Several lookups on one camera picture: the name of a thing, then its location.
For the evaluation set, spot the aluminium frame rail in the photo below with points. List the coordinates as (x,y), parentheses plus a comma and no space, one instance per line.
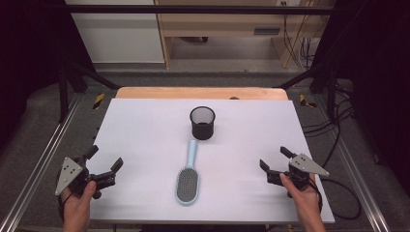
(38,161)
(357,174)

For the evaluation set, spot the person's right hand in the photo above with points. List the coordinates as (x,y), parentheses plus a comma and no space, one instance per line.
(306,203)

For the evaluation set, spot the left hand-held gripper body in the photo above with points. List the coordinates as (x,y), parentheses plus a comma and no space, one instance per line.
(69,172)

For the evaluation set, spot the light blue hairbrush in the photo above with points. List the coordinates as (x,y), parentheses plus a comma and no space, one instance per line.
(187,183)

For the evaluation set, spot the light wooden table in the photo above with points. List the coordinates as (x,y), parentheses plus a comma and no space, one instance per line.
(199,93)

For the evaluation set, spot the person's left hand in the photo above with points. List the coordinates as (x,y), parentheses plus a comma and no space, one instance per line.
(77,206)

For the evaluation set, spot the black diagonal frame strut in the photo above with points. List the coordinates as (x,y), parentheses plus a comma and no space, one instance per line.
(93,75)
(299,77)

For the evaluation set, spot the white cabinet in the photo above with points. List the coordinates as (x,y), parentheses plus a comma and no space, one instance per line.
(119,38)

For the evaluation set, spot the dark rectangular desk panel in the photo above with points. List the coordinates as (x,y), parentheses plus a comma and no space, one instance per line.
(267,31)

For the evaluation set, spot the black curtain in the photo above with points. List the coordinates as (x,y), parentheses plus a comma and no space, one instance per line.
(29,58)
(377,80)

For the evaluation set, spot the black horizontal frame bar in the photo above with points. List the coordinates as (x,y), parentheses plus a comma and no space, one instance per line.
(193,9)

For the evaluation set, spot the black mesh pen holder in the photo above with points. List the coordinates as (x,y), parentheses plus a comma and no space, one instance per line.
(202,130)

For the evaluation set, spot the black upright frame post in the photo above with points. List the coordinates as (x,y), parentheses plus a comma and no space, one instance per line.
(64,96)
(332,93)

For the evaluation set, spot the yellow black warning tape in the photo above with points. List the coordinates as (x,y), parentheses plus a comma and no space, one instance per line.
(305,101)
(98,101)

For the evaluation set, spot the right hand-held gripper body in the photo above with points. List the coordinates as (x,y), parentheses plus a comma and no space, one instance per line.
(306,165)

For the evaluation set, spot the light wooden desk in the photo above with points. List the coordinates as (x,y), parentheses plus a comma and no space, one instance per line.
(225,24)

